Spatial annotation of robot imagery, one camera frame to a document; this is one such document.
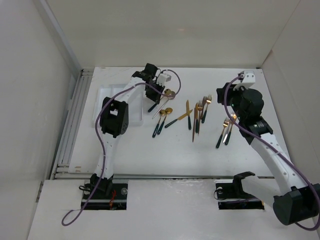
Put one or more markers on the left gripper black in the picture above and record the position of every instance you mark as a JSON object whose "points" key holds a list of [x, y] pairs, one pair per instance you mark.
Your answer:
{"points": [[155, 97]]}

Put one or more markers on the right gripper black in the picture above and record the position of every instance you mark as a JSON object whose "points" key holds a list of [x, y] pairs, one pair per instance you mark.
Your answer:
{"points": [[221, 94]]}

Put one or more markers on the gold spoon green handle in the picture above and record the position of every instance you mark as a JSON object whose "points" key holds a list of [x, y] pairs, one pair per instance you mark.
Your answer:
{"points": [[169, 94], [167, 111], [161, 114]]}

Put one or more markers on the silver spoon thin handle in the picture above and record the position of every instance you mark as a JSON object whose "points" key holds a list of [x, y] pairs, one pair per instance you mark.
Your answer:
{"points": [[160, 108]]}

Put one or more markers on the gold knife green handle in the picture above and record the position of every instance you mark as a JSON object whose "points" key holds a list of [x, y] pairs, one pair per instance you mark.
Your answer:
{"points": [[179, 118], [188, 117]]}

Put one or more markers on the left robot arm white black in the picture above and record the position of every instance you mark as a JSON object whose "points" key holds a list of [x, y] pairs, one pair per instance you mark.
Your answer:
{"points": [[113, 121]]}

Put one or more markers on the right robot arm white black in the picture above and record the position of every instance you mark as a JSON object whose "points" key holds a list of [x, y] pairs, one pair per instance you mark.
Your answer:
{"points": [[295, 198]]}

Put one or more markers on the white divided utensil tray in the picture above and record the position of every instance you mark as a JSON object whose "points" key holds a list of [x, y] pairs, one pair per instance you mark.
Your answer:
{"points": [[135, 109]]}

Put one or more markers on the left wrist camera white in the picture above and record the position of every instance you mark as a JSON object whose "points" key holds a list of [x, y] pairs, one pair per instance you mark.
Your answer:
{"points": [[163, 78]]}

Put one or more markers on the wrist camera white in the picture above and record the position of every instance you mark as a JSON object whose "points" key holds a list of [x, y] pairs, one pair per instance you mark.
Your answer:
{"points": [[163, 78], [247, 78]]}

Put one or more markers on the gold fork green handle right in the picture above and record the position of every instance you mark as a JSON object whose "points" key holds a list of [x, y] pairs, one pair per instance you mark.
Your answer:
{"points": [[225, 125]]}

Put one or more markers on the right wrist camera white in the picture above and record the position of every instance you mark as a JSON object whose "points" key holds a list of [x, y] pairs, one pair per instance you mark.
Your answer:
{"points": [[247, 78]]}

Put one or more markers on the gold knife green handle upright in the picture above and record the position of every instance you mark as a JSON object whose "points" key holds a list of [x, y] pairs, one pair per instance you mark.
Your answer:
{"points": [[188, 117]]}

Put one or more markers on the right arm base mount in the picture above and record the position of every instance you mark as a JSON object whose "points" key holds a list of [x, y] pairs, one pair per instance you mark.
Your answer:
{"points": [[230, 194]]}

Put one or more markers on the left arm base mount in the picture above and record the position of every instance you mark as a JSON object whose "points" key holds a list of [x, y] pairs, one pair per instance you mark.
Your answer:
{"points": [[110, 195]]}

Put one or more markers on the aluminium rail frame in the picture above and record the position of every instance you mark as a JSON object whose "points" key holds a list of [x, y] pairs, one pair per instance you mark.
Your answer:
{"points": [[75, 107]]}

